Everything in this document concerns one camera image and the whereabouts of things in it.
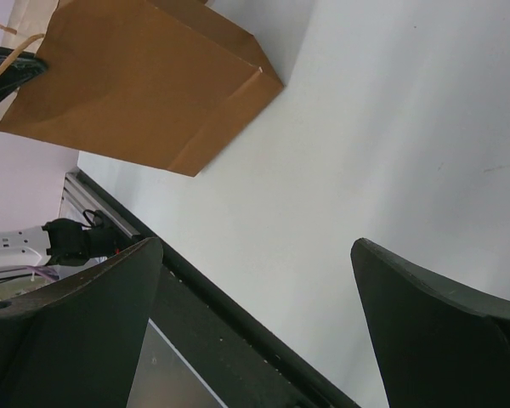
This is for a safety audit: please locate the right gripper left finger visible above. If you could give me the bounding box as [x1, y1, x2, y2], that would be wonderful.
[0, 238, 163, 407]

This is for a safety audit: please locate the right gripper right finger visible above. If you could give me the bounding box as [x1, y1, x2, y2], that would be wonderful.
[350, 238, 510, 407]

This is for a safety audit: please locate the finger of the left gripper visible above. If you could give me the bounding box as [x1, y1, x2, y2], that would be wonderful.
[0, 47, 48, 103]

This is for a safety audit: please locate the brown paper takeout bag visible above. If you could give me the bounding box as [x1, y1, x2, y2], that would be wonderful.
[0, 1, 283, 177]

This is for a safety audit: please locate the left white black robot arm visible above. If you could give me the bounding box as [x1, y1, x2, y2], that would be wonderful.
[0, 50, 128, 284]

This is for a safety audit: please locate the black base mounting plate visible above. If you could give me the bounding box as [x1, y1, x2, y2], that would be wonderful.
[76, 167, 362, 408]

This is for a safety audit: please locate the aluminium frame rail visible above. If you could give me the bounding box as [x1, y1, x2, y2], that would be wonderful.
[59, 169, 139, 238]

